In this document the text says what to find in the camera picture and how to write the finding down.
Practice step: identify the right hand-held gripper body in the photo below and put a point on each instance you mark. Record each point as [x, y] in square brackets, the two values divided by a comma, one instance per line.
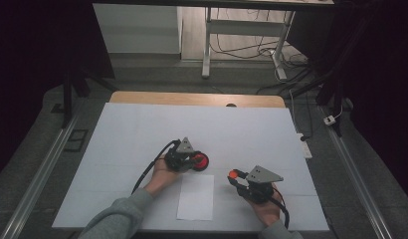
[261, 176]

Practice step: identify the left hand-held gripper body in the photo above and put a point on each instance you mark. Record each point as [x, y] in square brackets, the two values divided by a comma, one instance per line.
[180, 159]

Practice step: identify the round red ink pad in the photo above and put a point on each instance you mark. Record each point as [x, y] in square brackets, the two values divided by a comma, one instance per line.
[204, 165]

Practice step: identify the small orange stamp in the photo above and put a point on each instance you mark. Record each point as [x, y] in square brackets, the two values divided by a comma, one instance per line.
[232, 173]

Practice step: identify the white paper sheet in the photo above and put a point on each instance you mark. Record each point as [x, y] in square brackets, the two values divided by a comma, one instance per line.
[196, 199]

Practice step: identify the person's left hand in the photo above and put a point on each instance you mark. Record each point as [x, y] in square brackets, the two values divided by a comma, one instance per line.
[160, 179]

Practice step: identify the person's right hand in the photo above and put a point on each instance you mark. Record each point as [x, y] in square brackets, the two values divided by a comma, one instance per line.
[268, 212]

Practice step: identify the white table cover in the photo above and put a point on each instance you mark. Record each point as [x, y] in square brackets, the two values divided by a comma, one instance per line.
[225, 129]

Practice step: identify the white power strip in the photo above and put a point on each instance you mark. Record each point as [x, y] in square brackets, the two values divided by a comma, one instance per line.
[305, 147]

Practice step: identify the wooden table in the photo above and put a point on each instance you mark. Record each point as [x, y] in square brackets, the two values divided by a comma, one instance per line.
[192, 99]

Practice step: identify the dark round table grommet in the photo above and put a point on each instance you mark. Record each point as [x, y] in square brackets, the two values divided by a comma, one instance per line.
[231, 105]

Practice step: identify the small white adapter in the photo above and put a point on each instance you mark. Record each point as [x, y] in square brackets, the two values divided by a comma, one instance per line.
[329, 120]

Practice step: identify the black floor socket plate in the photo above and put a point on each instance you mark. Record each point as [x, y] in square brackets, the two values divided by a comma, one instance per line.
[76, 140]

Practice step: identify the black stand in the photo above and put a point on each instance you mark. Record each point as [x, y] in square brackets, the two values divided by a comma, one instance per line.
[334, 83]
[67, 96]

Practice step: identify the white-legged desk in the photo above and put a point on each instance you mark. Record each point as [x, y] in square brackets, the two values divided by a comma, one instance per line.
[245, 28]

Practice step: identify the white cabinet panel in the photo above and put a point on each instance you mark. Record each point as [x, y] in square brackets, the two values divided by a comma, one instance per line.
[135, 30]

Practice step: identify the metal floor rail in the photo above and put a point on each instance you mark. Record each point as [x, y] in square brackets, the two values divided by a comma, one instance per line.
[36, 182]
[354, 179]

